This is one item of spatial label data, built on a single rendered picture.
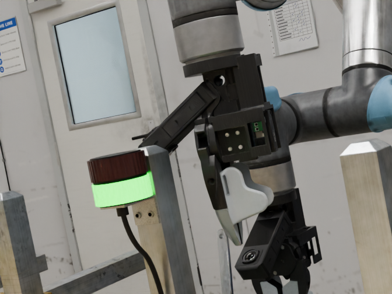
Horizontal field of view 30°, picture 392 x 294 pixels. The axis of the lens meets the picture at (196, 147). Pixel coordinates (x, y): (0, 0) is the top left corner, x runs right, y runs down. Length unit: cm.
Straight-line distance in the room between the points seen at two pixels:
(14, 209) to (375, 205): 49
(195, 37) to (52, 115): 389
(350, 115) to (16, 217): 48
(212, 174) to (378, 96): 34
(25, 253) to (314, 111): 46
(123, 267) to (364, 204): 58
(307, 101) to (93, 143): 342
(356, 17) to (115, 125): 331
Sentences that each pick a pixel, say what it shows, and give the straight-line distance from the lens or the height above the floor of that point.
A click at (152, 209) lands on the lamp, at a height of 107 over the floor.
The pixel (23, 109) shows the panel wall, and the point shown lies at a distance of 484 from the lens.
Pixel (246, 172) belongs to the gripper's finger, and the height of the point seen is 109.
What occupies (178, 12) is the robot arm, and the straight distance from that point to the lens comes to 81.
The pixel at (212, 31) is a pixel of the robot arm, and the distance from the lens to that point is 80.
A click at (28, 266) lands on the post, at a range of 97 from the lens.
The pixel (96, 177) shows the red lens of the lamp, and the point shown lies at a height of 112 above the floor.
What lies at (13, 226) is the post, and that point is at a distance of 96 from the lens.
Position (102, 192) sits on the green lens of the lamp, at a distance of 74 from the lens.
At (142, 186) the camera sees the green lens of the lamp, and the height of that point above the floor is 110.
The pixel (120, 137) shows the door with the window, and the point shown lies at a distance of 432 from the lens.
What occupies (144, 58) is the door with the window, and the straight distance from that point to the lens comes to 415.
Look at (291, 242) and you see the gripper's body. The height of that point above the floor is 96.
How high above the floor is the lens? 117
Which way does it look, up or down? 3 degrees down
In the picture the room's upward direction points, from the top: 11 degrees counter-clockwise
